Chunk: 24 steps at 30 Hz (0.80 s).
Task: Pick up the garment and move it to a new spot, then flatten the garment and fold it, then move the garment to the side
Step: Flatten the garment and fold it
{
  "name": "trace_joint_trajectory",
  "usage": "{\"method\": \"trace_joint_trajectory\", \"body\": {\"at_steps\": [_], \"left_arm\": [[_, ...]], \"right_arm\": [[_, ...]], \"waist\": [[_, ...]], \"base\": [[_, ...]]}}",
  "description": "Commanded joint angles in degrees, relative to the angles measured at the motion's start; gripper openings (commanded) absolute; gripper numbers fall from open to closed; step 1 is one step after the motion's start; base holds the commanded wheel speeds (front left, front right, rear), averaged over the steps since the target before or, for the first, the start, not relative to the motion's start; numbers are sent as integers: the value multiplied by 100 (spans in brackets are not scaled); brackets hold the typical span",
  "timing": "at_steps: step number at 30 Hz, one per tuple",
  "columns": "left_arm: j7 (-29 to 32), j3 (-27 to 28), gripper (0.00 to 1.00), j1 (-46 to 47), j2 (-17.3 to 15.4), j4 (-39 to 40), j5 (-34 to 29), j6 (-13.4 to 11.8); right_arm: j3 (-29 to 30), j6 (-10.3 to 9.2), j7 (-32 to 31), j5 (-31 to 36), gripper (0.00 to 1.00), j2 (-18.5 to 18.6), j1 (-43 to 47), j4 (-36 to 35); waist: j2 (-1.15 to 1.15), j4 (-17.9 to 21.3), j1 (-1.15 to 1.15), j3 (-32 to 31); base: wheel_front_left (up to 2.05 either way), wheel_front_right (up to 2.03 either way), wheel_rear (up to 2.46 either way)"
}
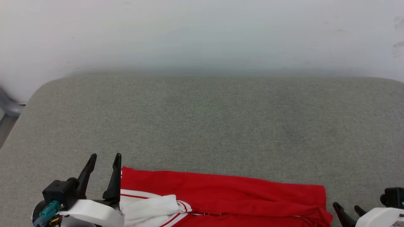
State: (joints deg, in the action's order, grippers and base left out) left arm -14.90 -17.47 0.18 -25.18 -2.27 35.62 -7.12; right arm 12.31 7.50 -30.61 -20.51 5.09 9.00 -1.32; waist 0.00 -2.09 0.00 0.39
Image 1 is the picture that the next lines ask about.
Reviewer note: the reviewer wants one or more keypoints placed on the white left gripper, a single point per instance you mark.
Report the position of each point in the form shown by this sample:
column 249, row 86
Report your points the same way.
column 94, row 214

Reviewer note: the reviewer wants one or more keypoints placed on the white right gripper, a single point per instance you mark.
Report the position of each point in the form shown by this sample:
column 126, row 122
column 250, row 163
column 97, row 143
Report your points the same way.
column 383, row 219

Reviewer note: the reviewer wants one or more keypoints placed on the red and white basketball jersey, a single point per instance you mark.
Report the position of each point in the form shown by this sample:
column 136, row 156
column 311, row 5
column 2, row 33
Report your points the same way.
column 227, row 195

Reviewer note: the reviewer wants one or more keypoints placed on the grey fabric sofa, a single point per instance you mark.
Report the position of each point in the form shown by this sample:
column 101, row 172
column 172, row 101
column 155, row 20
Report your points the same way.
column 202, row 126

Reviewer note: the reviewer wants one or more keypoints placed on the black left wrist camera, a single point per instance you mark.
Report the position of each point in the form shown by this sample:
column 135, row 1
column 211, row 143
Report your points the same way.
column 60, row 190

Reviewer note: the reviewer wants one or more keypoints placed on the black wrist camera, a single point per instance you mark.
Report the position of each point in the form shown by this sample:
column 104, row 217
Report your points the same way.
column 394, row 197
column 60, row 190

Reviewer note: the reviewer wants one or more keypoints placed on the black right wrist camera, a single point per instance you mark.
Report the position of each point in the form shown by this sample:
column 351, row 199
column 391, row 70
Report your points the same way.
column 394, row 197

